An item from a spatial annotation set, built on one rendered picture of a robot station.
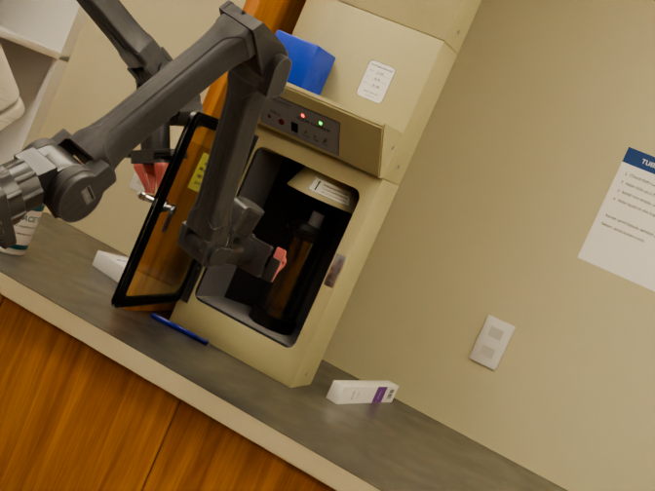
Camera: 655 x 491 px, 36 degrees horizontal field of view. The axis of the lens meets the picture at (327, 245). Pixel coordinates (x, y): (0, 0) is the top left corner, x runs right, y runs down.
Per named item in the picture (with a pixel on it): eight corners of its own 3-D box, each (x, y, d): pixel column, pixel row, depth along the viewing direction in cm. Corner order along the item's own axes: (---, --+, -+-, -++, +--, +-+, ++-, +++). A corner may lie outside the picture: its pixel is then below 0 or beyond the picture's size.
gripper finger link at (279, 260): (272, 237, 202) (250, 234, 193) (301, 252, 199) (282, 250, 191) (257, 267, 203) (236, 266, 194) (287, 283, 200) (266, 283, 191)
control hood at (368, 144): (252, 121, 215) (271, 77, 214) (383, 179, 203) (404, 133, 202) (228, 111, 204) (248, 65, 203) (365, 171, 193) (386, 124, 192)
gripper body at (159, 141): (139, 162, 201) (138, 125, 201) (186, 160, 198) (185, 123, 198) (124, 160, 195) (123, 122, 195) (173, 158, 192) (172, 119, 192)
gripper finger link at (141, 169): (148, 203, 201) (147, 156, 201) (181, 202, 199) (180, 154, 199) (133, 202, 194) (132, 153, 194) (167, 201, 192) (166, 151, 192)
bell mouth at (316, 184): (305, 188, 230) (315, 167, 229) (371, 219, 224) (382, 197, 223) (274, 179, 213) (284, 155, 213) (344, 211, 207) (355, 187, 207)
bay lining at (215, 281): (243, 296, 240) (302, 161, 237) (334, 345, 231) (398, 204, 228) (193, 295, 217) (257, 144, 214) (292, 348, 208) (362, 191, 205)
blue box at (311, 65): (279, 81, 212) (296, 41, 212) (319, 97, 209) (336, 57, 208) (259, 70, 203) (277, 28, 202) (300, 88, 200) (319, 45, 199)
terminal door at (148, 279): (178, 302, 217) (251, 131, 213) (111, 308, 187) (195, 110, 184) (175, 300, 217) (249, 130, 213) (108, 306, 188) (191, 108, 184)
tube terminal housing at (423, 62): (220, 320, 243) (350, 21, 235) (334, 381, 231) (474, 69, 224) (168, 320, 219) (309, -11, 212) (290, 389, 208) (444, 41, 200)
